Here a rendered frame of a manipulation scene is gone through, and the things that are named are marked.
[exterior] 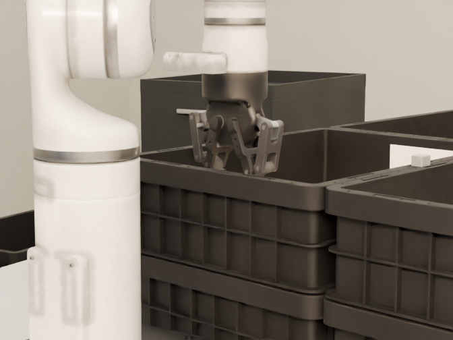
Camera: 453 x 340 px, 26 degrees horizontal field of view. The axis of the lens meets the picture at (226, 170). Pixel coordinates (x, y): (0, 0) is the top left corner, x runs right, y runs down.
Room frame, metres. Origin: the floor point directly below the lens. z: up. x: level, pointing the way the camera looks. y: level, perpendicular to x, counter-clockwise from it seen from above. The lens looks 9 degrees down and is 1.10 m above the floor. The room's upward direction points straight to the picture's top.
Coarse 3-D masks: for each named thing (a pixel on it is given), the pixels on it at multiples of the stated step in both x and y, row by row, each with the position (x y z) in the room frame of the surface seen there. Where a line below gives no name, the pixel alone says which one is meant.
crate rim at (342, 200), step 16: (384, 176) 0.99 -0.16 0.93; (400, 176) 1.00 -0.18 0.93; (416, 176) 1.02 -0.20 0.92; (336, 192) 0.91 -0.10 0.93; (352, 192) 0.90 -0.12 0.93; (368, 192) 0.90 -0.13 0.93; (336, 208) 0.91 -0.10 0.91; (352, 208) 0.90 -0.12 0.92; (368, 208) 0.88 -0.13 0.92; (384, 208) 0.87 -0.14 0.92; (400, 208) 0.86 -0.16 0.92; (416, 208) 0.85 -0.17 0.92; (432, 208) 0.84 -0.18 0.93; (448, 208) 0.83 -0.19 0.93; (400, 224) 0.86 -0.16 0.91; (416, 224) 0.85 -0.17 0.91; (432, 224) 0.84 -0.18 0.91; (448, 224) 0.83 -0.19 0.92
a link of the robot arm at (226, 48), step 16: (208, 32) 1.10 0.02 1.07; (224, 32) 1.08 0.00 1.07; (240, 32) 1.08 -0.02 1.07; (256, 32) 1.09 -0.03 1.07; (208, 48) 1.10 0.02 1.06; (224, 48) 1.08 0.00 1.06; (240, 48) 1.08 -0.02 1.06; (256, 48) 1.09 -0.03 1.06; (176, 64) 1.08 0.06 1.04; (192, 64) 1.06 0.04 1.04; (208, 64) 1.04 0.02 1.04; (224, 64) 1.05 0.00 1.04; (240, 64) 1.08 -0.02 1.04; (256, 64) 1.09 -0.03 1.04
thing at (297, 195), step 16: (320, 128) 1.40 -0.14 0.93; (448, 144) 1.26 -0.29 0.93; (144, 160) 1.10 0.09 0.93; (432, 160) 1.10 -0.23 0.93; (448, 160) 1.10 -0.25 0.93; (144, 176) 1.09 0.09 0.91; (160, 176) 1.07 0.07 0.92; (176, 176) 1.06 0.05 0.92; (192, 176) 1.04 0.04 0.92; (208, 176) 1.02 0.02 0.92; (224, 176) 1.01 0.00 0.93; (240, 176) 0.99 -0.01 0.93; (256, 176) 0.99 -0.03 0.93; (352, 176) 0.99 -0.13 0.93; (368, 176) 0.99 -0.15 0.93; (208, 192) 1.02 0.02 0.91; (224, 192) 1.01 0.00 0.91; (240, 192) 0.99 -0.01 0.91; (256, 192) 0.98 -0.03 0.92; (272, 192) 0.96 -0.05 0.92; (288, 192) 0.95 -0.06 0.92; (304, 192) 0.94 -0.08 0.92; (320, 192) 0.93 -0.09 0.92; (304, 208) 0.94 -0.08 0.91; (320, 208) 0.93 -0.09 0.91
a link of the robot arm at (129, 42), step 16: (112, 0) 0.81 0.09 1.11; (128, 0) 0.81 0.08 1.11; (144, 0) 0.82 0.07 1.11; (112, 16) 0.80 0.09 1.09; (128, 16) 0.80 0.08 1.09; (144, 16) 0.81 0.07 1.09; (112, 32) 0.80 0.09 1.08; (128, 32) 0.80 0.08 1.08; (144, 32) 0.81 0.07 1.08; (112, 48) 0.81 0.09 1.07; (128, 48) 0.81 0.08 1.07; (144, 48) 0.81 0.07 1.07; (112, 64) 0.81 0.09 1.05; (128, 64) 0.82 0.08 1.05; (144, 64) 0.82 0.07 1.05
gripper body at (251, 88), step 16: (208, 80) 1.10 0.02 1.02; (224, 80) 1.08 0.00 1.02; (240, 80) 1.08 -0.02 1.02; (256, 80) 1.09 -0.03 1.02; (208, 96) 1.10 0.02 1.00; (224, 96) 1.08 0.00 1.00; (240, 96) 1.08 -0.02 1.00; (256, 96) 1.09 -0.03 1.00; (208, 112) 1.14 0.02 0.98; (224, 112) 1.12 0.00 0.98; (240, 112) 1.10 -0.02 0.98; (256, 112) 1.09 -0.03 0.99; (224, 128) 1.12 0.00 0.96; (240, 128) 1.10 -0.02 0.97; (256, 128) 1.10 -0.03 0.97; (224, 144) 1.12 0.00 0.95
